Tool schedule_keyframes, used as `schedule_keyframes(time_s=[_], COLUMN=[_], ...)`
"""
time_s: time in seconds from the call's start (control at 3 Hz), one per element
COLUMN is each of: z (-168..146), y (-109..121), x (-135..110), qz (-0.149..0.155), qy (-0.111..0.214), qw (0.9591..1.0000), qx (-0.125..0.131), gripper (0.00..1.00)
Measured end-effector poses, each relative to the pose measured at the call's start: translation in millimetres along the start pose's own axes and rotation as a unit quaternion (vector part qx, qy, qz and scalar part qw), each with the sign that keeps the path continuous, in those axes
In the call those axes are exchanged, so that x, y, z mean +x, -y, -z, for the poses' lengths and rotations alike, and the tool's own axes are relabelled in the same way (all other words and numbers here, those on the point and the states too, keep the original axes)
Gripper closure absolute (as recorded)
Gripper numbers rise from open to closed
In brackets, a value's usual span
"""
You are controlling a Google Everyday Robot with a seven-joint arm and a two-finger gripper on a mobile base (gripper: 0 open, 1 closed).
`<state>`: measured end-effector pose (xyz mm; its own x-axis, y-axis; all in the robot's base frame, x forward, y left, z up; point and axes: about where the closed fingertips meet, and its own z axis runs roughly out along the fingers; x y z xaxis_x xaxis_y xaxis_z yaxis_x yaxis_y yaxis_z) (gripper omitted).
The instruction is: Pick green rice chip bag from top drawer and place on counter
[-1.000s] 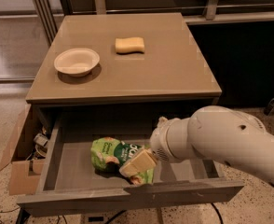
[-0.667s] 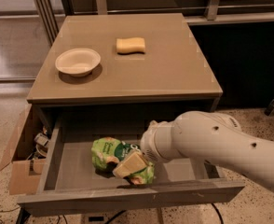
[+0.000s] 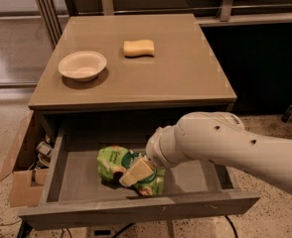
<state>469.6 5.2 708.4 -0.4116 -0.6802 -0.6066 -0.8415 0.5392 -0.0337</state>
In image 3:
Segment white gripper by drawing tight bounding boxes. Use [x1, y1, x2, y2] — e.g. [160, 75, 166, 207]
[119, 126, 186, 187]

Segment green rice chip bag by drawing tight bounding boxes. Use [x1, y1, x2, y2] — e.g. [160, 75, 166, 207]
[97, 146, 165, 196]

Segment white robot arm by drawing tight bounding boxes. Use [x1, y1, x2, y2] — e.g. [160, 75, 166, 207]
[120, 112, 292, 195]

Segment grey open drawer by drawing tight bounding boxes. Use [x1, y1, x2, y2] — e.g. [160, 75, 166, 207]
[19, 120, 260, 230]

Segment grey counter cabinet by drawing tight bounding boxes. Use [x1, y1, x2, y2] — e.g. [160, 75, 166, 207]
[27, 13, 238, 141]

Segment items inside cardboard box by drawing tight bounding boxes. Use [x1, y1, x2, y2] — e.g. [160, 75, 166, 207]
[30, 135, 53, 170]

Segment brown cardboard box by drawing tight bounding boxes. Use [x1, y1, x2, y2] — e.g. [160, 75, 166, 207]
[0, 111, 48, 207]

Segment white paper bowl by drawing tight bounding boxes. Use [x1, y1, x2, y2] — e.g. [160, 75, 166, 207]
[58, 51, 107, 81]

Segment yellow sponge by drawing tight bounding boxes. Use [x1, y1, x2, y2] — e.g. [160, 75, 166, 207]
[123, 40, 155, 58]

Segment small dark floor object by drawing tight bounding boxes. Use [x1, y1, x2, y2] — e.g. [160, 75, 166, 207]
[281, 105, 292, 123]

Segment black floor cable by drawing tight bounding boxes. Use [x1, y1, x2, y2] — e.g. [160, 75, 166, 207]
[223, 215, 239, 238]

